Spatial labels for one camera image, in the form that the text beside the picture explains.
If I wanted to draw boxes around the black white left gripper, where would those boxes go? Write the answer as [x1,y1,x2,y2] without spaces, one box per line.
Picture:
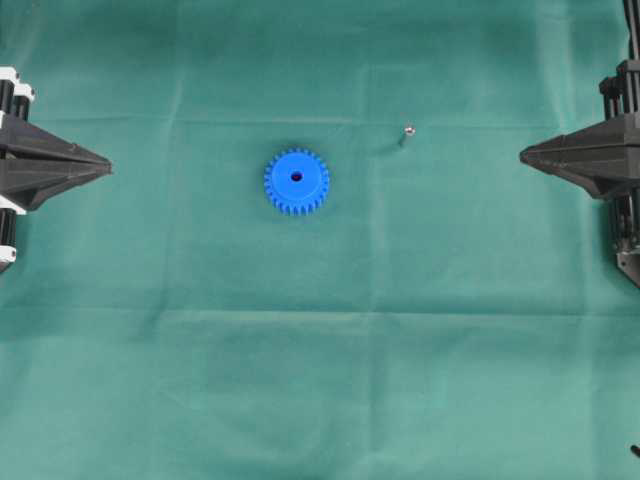
[0,65,113,274]

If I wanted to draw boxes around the small metal shaft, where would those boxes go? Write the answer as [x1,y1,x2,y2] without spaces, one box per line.
[398,125,416,148]

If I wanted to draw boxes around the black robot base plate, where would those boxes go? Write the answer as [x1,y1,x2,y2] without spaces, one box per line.
[616,252,640,288]

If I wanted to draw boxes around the black cable top right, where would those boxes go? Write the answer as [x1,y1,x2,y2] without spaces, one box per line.
[622,0,640,64]

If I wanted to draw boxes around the blue plastic gear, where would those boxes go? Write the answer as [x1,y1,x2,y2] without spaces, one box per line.
[263,147,330,216]

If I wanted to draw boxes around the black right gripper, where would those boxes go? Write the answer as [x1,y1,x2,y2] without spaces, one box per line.
[519,59,639,200]

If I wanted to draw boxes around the green cloth mat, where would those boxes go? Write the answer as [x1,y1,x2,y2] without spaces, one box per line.
[1,1,639,479]

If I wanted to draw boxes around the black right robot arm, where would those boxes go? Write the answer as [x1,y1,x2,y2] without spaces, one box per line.
[519,59,639,255]

